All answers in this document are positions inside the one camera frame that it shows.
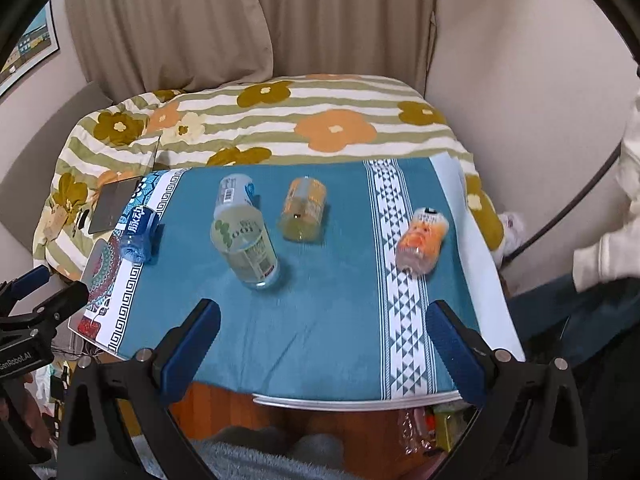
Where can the floral striped blanket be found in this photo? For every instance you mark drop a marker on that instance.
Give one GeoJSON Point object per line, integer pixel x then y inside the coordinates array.
{"type": "Point", "coordinates": [325, 105]}

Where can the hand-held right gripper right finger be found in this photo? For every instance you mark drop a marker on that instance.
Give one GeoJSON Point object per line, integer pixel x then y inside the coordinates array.
{"type": "Point", "coordinates": [455, 352]}

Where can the clear plastic bag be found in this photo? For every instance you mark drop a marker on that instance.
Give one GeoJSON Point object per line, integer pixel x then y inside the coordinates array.
{"type": "Point", "coordinates": [412, 430]}

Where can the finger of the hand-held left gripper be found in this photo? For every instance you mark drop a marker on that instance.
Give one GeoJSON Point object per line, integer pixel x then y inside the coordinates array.
{"type": "Point", "coordinates": [31, 277]}
{"type": "Point", "coordinates": [62, 300]}

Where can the blue red patterned mat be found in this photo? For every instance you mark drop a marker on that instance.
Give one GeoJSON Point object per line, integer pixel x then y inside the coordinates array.
{"type": "Point", "coordinates": [107, 265]}

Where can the wall poster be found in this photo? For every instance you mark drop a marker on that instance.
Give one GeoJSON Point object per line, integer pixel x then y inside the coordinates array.
{"type": "Point", "coordinates": [35, 45]}

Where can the person's white sweater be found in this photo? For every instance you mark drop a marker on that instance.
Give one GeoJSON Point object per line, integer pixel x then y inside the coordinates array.
{"type": "Point", "coordinates": [612, 255]}

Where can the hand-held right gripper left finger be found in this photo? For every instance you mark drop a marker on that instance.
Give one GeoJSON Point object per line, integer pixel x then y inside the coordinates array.
{"type": "Point", "coordinates": [192, 342]}

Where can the yellow drink bottle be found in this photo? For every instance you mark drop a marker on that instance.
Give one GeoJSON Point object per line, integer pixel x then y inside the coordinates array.
{"type": "Point", "coordinates": [302, 207]}

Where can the beige curtain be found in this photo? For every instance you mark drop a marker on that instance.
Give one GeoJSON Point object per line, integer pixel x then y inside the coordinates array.
{"type": "Point", "coordinates": [350, 20]}

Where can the blue label water bottle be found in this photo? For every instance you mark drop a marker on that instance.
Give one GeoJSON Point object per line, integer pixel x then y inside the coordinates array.
{"type": "Point", "coordinates": [137, 235]}

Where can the white label clear bottle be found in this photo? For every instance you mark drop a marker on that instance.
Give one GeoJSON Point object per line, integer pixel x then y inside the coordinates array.
{"type": "Point", "coordinates": [232, 192]}

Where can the grey fleece cloth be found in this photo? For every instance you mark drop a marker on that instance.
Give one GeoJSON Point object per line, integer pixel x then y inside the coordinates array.
{"type": "Point", "coordinates": [270, 457]}

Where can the white plush toy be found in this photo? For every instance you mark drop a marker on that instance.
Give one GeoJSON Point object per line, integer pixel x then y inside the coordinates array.
{"type": "Point", "coordinates": [511, 227]}

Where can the teal patterned tablecloth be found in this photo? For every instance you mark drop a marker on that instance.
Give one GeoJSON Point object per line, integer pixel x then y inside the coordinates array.
{"type": "Point", "coordinates": [325, 300]}
{"type": "Point", "coordinates": [350, 404]}

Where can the person's blue jeans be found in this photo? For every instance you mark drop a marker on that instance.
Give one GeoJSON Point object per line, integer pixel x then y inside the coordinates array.
{"type": "Point", "coordinates": [550, 310]}

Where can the yellow green packet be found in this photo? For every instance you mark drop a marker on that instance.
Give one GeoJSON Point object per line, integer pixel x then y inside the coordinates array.
{"type": "Point", "coordinates": [450, 427]}

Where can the orange label clear bottle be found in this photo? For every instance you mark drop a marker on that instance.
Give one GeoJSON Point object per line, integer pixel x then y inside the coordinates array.
{"type": "Point", "coordinates": [422, 240]}

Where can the grey laptop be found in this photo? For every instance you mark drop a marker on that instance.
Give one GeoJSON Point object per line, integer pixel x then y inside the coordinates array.
{"type": "Point", "coordinates": [112, 200]}

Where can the green label clear bottle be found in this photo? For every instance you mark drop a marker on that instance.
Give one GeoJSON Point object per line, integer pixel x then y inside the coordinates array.
{"type": "Point", "coordinates": [247, 255]}

